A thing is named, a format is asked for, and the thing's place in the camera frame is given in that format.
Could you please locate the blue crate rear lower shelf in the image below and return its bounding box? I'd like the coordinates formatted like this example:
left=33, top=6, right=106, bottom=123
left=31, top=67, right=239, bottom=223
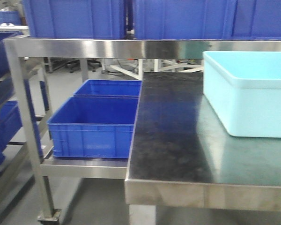
left=74, top=79, right=142, bottom=98

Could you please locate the blue crate shelf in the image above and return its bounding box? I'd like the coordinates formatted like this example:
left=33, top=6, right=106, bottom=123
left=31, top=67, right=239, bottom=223
left=74, top=79, right=142, bottom=98
left=47, top=97, right=138, bottom=158

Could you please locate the blue crate front lower shelf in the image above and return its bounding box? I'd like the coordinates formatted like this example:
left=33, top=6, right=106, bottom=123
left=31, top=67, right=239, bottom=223
left=47, top=97, right=138, bottom=158

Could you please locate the stainless steel work table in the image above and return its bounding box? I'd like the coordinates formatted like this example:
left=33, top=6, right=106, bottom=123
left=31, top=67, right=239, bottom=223
left=125, top=72, right=281, bottom=225

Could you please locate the large blue crate top middle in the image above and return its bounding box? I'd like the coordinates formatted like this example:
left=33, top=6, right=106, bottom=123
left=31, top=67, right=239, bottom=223
left=133, top=0, right=237, bottom=40

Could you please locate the large blue crate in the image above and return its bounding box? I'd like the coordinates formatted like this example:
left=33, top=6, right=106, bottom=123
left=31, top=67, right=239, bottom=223
left=133, top=0, right=237, bottom=40
left=232, top=0, right=281, bottom=40
left=22, top=0, right=126, bottom=39

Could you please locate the light blue plastic tub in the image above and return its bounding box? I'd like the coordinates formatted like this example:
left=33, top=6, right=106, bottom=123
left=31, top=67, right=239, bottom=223
left=203, top=51, right=281, bottom=138

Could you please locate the large blue crate top left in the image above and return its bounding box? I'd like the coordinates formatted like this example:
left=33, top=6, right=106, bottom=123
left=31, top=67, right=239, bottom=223
left=22, top=0, right=126, bottom=39

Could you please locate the large blue crate top right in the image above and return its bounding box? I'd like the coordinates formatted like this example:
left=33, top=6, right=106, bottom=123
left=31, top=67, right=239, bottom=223
left=232, top=0, right=281, bottom=40

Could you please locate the stainless steel shelf frame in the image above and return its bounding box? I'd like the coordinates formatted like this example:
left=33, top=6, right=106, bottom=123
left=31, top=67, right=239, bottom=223
left=5, top=36, right=281, bottom=225

